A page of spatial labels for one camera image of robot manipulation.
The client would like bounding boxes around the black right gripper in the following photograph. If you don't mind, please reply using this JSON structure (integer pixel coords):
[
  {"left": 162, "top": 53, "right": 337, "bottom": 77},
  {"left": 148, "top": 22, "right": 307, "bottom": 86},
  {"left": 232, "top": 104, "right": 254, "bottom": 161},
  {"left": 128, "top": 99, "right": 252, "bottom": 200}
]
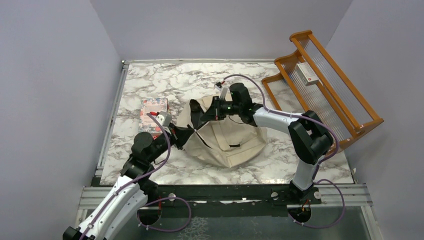
[{"left": 201, "top": 95, "right": 242, "bottom": 121}]

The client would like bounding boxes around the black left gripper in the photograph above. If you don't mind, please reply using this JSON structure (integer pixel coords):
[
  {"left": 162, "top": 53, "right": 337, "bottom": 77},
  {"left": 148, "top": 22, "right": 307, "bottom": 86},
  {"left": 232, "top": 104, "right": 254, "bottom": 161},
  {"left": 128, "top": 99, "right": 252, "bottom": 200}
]
[{"left": 147, "top": 122, "right": 196, "bottom": 163}]

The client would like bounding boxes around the cream canvas backpack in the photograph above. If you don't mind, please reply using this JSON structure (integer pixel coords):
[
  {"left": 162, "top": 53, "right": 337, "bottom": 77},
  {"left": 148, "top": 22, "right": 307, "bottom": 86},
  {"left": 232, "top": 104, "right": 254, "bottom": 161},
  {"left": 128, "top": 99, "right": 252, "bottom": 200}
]
[{"left": 176, "top": 95, "right": 268, "bottom": 168}]

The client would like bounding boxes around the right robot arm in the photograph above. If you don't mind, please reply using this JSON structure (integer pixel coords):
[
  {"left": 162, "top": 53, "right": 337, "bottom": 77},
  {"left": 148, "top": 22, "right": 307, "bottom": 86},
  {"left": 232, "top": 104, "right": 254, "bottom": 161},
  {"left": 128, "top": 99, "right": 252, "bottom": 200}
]
[{"left": 200, "top": 83, "right": 334, "bottom": 204}]

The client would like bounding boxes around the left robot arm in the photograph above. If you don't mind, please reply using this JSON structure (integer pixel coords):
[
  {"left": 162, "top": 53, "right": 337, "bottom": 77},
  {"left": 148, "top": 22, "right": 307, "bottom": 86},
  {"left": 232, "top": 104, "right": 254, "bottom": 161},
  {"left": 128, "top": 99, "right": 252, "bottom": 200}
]
[{"left": 62, "top": 124, "right": 195, "bottom": 240}]

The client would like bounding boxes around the floral cover book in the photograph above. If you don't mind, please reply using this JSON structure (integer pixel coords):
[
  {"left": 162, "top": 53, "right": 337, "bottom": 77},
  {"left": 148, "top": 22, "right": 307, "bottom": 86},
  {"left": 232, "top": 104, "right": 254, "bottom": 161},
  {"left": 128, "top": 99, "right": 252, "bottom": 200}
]
[{"left": 138, "top": 97, "right": 168, "bottom": 136}]

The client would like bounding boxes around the small white red box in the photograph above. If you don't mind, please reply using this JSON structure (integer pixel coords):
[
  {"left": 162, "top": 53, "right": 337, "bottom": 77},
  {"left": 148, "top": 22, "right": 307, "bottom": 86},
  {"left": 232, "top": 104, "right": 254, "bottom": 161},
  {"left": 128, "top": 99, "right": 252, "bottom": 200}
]
[{"left": 294, "top": 62, "right": 320, "bottom": 86}]

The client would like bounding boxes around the wooden rack with clear slats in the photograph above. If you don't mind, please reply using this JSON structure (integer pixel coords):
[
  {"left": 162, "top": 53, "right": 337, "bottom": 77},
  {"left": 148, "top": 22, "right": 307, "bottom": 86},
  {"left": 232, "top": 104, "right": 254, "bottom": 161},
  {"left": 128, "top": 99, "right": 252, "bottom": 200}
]
[{"left": 261, "top": 30, "right": 384, "bottom": 153}]

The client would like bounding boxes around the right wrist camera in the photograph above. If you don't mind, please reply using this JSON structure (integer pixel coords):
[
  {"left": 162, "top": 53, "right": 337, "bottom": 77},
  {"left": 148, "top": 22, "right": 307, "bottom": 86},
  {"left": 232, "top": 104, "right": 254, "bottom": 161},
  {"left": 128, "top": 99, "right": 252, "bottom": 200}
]
[{"left": 214, "top": 80, "right": 229, "bottom": 99}]

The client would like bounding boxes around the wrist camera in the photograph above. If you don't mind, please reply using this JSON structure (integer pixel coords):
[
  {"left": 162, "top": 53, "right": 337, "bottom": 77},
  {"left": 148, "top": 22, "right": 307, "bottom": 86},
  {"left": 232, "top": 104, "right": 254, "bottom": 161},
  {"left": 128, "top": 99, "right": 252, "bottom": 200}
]
[
  {"left": 149, "top": 111, "right": 172, "bottom": 127},
  {"left": 214, "top": 80, "right": 229, "bottom": 99}
]

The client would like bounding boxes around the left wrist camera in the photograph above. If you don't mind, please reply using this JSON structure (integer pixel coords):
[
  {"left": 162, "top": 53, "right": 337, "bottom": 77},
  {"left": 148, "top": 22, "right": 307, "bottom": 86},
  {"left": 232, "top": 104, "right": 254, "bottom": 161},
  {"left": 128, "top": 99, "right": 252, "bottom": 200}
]
[{"left": 149, "top": 111, "right": 172, "bottom": 127}]

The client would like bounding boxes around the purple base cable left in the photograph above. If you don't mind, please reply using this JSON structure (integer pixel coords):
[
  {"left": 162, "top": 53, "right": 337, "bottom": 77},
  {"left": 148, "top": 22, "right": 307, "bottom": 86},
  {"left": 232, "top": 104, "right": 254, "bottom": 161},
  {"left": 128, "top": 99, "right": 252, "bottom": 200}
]
[{"left": 136, "top": 196, "right": 192, "bottom": 233}]

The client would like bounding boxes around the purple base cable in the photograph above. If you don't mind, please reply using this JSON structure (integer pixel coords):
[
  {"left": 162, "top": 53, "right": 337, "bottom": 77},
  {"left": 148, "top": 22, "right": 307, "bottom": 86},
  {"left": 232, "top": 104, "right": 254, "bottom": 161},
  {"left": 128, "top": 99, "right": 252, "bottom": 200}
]
[
  {"left": 136, "top": 196, "right": 192, "bottom": 233},
  {"left": 287, "top": 178, "right": 347, "bottom": 231}
]

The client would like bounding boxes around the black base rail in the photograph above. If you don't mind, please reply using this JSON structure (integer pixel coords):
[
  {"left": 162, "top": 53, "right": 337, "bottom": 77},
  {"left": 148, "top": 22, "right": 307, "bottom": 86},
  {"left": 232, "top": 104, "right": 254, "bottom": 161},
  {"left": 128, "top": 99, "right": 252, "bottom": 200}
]
[{"left": 136, "top": 184, "right": 322, "bottom": 224}]

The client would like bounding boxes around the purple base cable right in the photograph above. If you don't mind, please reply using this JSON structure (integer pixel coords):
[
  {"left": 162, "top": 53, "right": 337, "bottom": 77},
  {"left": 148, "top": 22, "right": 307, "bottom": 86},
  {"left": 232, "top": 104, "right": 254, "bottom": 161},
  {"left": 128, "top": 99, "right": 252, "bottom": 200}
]
[{"left": 287, "top": 178, "right": 347, "bottom": 231}]

